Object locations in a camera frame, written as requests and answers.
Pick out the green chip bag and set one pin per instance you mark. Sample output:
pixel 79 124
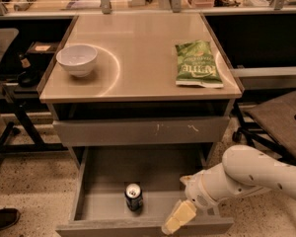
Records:
pixel 196 65

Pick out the black shoe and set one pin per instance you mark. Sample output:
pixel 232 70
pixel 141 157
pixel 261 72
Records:
pixel 8 217

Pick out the closed grey top drawer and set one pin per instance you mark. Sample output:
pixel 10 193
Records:
pixel 139 131

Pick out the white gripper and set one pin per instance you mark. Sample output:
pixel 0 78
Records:
pixel 195 191

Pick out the white ceramic bowl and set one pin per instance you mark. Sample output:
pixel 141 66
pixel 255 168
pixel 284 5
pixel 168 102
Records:
pixel 78 59

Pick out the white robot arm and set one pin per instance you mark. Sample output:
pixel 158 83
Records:
pixel 244 171

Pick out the black bottle on shelf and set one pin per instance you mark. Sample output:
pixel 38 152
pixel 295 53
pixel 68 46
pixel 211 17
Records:
pixel 29 76

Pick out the black office chair right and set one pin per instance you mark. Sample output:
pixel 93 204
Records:
pixel 271 124

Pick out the open grey middle drawer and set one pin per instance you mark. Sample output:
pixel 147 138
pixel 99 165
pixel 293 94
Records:
pixel 99 207

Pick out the dark blue pepsi can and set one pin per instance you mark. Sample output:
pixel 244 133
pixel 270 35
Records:
pixel 133 196

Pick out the grey drawer cabinet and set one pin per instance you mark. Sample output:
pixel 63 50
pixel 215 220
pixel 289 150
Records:
pixel 135 73

